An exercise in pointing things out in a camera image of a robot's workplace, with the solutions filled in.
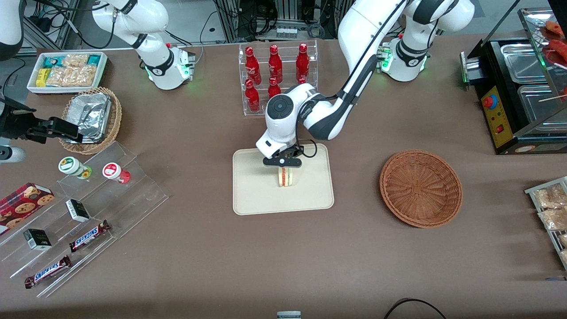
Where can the tan oval wicker basket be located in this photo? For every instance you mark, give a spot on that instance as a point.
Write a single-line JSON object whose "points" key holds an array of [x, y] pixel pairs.
{"points": [[116, 115]]}

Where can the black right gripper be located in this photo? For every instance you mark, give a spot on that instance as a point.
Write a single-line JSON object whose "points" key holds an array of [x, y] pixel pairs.
{"points": [[18, 124]]}

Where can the silver foil container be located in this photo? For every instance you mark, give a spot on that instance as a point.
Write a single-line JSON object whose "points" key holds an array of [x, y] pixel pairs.
{"points": [[91, 113]]}

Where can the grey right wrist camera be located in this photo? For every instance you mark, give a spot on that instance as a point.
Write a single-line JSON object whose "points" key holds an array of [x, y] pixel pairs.
{"points": [[11, 154]]}

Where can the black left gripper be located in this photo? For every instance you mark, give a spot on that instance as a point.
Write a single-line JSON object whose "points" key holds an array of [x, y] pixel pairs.
{"points": [[293, 152]]}

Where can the cream rectangular tray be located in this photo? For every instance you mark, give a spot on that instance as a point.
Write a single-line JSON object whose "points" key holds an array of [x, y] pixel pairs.
{"points": [[257, 190]]}

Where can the white power strip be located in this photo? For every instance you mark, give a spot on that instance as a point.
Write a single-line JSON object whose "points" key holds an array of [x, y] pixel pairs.
{"points": [[286, 33]]}

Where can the large clear cracker bag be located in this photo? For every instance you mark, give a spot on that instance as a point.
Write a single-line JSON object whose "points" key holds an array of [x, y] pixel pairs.
{"points": [[73, 76]]}

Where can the clear bag of pastries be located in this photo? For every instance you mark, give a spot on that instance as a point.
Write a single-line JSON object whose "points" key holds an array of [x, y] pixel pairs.
{"points": [[553, 219], [563, 240], [549, 197]]}

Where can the small grey white device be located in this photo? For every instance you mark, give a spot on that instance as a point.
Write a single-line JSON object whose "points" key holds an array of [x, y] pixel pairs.
{"points": [[289, 315]]}

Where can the red lidded cup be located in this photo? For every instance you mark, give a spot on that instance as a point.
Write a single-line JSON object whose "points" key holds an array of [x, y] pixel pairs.
{"points": [[113, 171]]}

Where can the triangular sandwich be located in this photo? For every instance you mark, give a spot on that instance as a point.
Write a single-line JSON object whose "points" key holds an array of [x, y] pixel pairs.
{"points": [[286, 178]]}

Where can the small black box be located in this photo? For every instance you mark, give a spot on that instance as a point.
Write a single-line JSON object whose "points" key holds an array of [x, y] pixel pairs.
{"points": [[78, 211], [37, 239]]}

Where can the red plaid cookie box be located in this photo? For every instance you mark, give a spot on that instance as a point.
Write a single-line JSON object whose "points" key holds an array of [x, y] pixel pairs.
{"points": [[22, 206]]}

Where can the green lidded cup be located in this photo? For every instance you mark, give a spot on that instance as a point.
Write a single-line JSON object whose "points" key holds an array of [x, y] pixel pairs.
{"points": [[71, 165]]}

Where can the black food warmer machine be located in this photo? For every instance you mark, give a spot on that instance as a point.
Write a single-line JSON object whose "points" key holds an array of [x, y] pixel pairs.
{"points": [[500, 119]]}

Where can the brown round wicker basket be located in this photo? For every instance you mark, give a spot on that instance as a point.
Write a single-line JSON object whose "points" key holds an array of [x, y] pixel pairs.
{"points": [[421, 188]]}

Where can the tray of packaged snacks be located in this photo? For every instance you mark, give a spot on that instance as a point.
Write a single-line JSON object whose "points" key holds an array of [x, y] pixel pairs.
{"points": [[531, 191]]}

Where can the small clear cracker bag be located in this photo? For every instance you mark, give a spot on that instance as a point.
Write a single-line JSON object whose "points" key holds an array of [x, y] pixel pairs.
{"points": [[75, 60]]}

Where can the Snickers chocolate bar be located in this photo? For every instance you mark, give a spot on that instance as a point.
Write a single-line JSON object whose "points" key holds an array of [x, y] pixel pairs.
{"points": [[48, 271], [88, 236]]}

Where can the yellow snack packet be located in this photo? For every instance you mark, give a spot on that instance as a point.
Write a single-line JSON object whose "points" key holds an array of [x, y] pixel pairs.
{"points": [[42, 77]]}

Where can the clear acrylic bottle rack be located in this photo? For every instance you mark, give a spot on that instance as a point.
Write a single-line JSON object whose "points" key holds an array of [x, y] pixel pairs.
{"points": [[242, 95]]}

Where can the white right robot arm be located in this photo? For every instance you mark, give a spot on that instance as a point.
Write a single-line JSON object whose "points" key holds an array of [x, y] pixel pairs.
{"points": [[155, 66]]}

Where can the clear acrylic step shelf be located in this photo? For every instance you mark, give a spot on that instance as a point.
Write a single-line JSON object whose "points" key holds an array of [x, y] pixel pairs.
{"points": [[133, 195]]}

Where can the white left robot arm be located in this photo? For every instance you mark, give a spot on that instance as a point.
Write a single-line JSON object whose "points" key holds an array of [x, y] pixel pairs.
{"points": [[367, 26]]}

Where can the white rectangular snack bin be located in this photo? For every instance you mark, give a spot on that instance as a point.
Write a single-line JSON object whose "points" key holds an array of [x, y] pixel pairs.
{"points": [[102, 71]]}

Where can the teal snack packet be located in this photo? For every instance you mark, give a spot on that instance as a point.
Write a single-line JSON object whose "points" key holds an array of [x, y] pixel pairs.
{"points": [[52, 61], [93, 60]]}

